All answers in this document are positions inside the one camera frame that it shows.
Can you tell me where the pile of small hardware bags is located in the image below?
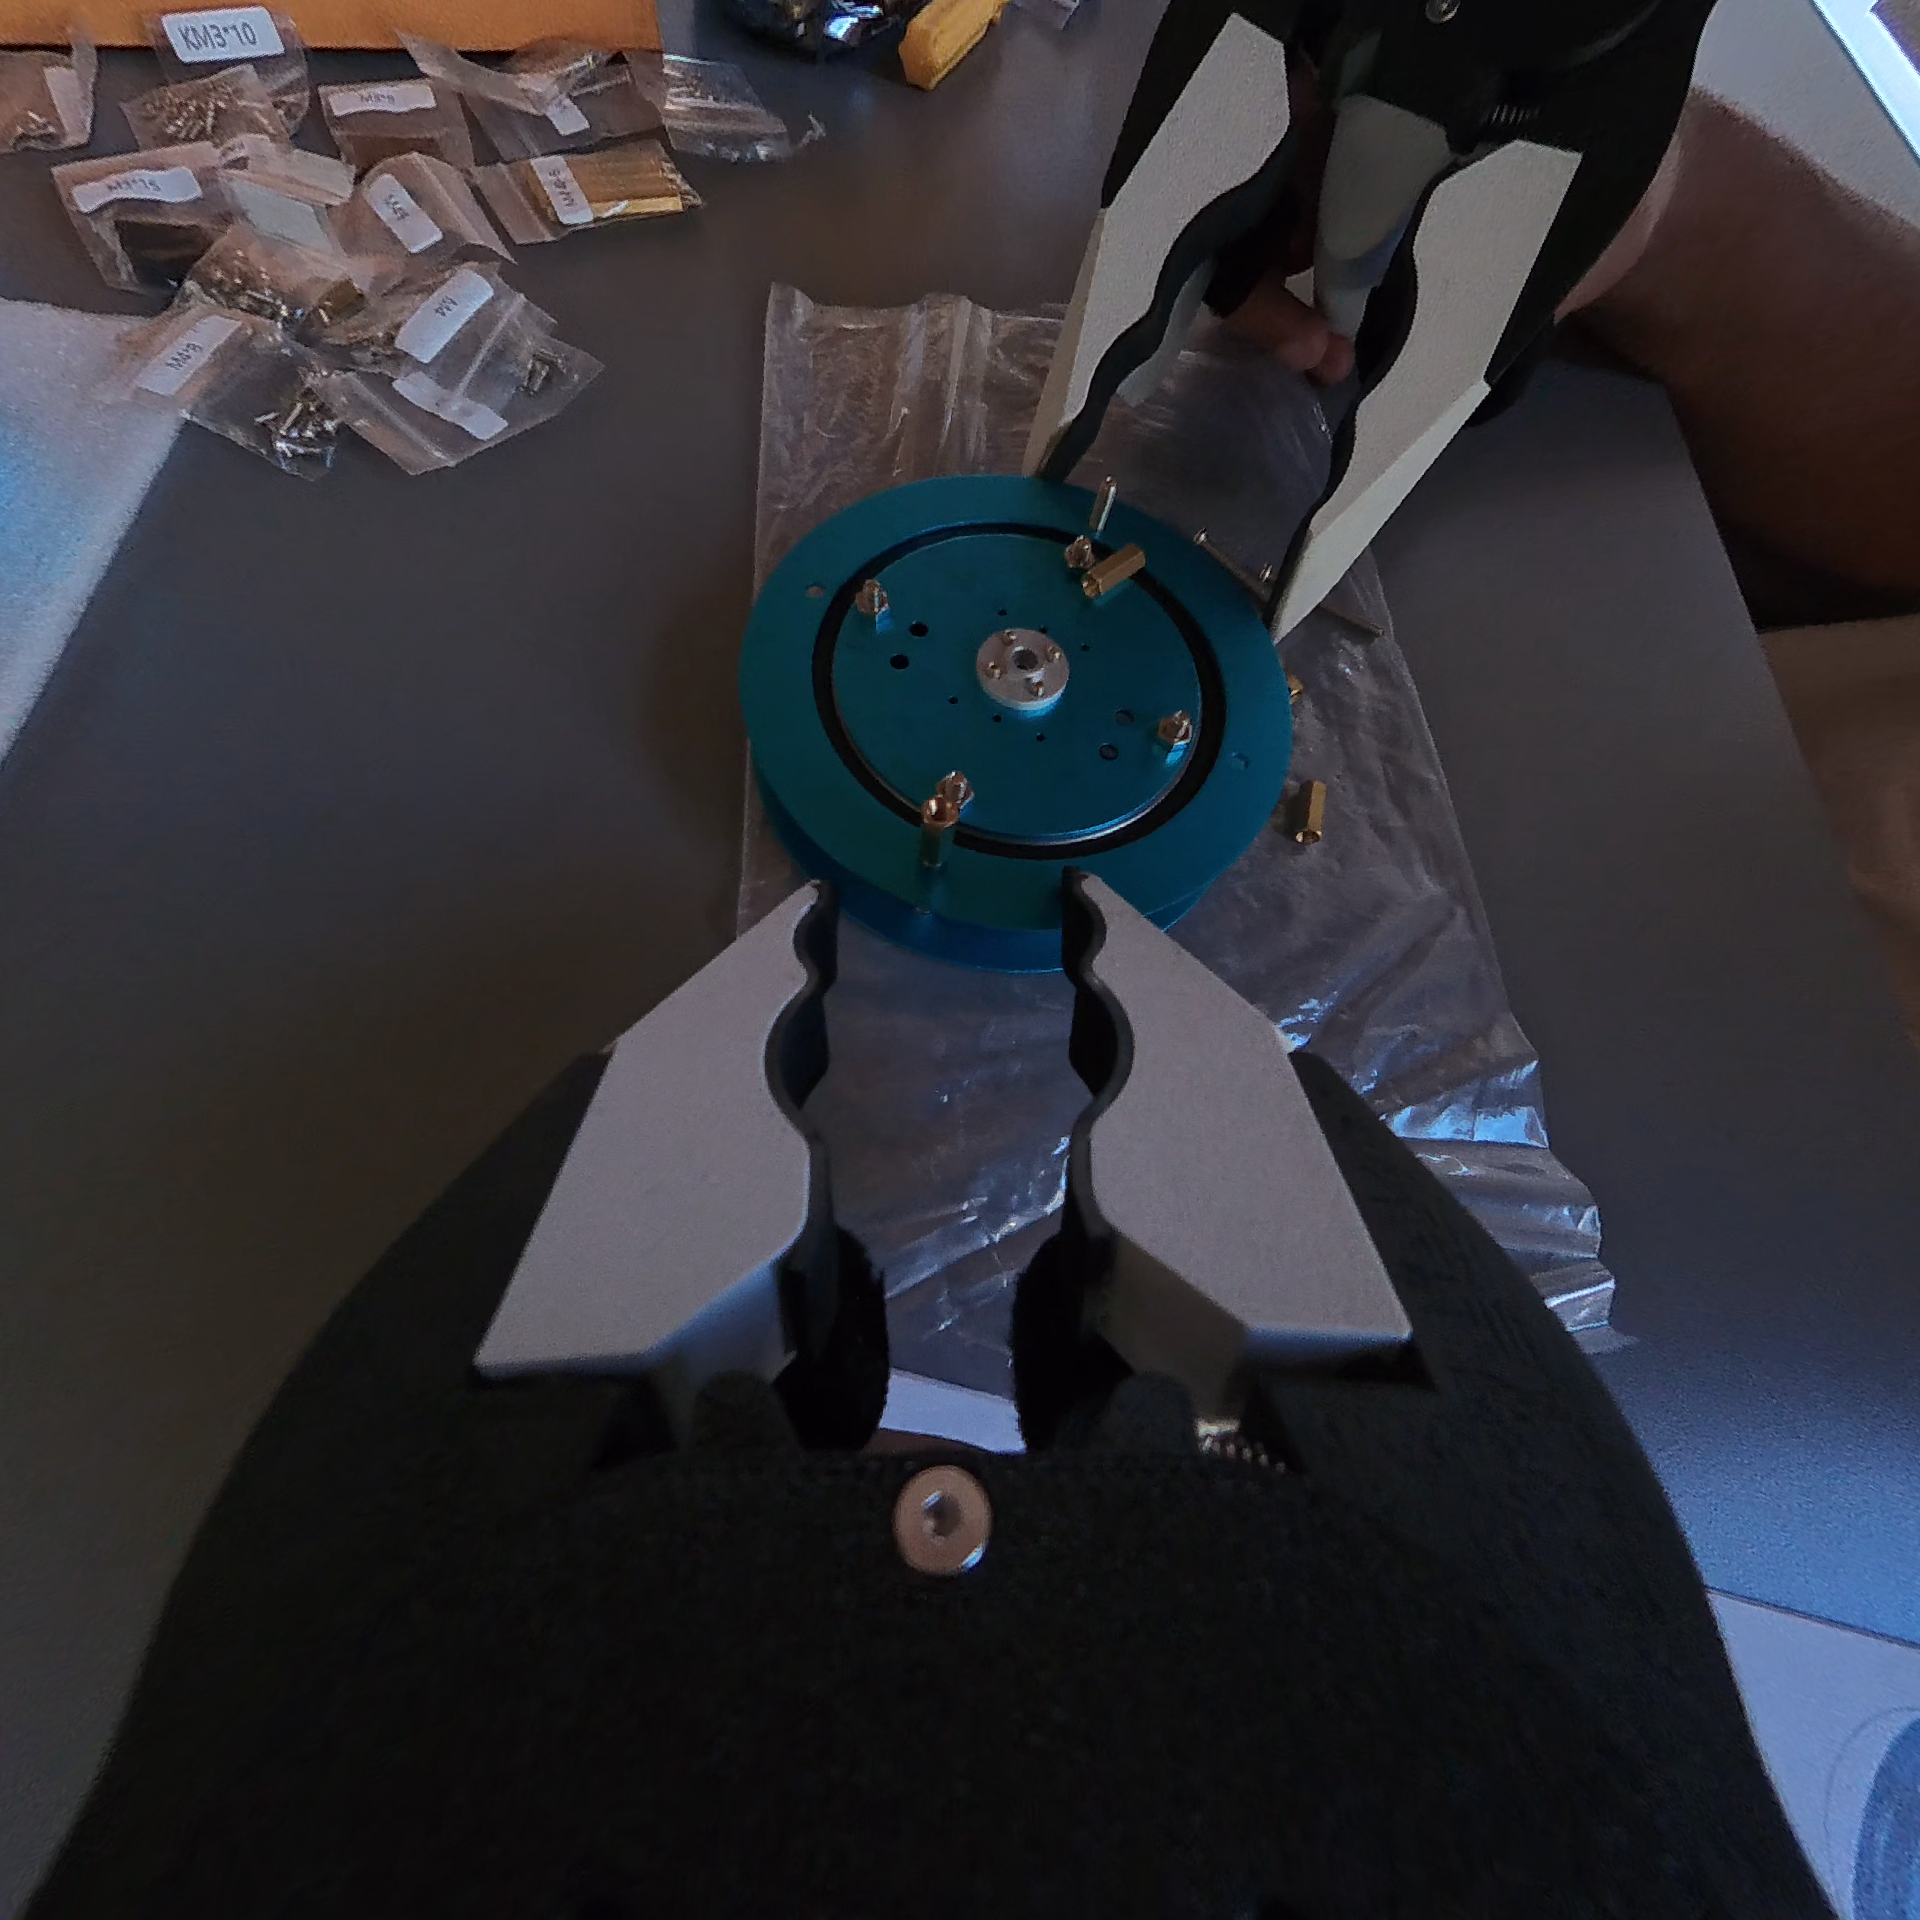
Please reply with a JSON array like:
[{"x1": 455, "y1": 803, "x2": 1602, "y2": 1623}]
[{"x1": 0, "y1": 24, "x2": 825, "y2": 484}]

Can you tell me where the orange cardboard box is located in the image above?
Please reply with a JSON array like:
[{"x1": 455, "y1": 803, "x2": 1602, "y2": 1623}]
[{"x1": 158, "y1": 0, "x2": 664, "y2": 54}]

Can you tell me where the yellow handled tool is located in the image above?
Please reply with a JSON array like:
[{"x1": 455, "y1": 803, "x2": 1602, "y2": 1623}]
[{"x1": 899, "y1": 0, "x2": 1015, "y2": 86}]

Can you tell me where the blue round rotating base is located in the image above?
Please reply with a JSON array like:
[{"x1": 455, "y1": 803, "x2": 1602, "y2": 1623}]
[{"x1": 734, "y1": 473, "x2": 1297, "y2": 981}]

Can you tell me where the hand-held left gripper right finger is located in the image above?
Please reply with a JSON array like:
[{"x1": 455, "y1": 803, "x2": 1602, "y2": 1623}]
[{"x1": 1013, "y1": 868, "x2": 1414, "y2": 1454}]

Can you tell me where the clear plastic bag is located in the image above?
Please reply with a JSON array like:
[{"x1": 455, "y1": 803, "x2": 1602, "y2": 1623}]
[{"x1": 734, "y1": 276, "x2": 1630, "y2": 1351}]

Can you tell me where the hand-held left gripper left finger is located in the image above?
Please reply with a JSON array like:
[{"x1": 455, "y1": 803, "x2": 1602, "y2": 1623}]
[{"x1": 472, "y1": 878, "x2": 887, "y2": 1454}]

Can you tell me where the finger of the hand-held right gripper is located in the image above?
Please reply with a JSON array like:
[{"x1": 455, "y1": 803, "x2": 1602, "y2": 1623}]
[
  {"x1": 1274, "y1": 138, "x2": 1589, "y2": 642},
  {"x1": 1024, "y1": 16, "x2": 1299, "y2": 484}
]

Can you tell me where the person's right forearm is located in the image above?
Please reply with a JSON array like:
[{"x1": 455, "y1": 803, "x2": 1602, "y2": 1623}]
[{"x1": 1550, "y1": 83, "x2": 1920, "y2": 634}]

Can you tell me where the person's right hand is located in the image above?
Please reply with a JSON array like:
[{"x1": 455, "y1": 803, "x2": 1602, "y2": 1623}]
[{"x1": 1207, "y1": 269, "x2": 1366, "y2": 390}]

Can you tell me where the grey desk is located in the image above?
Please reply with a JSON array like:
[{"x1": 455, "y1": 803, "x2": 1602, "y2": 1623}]
[{"x1": 0, "y1": 0, "x2": 1920, "y2": 1803}]

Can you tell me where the white foam sheet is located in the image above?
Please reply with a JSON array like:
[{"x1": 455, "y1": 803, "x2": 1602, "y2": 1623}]
[{"x1": 0, "y1": 289, "x2": 196, "y2": 757}]

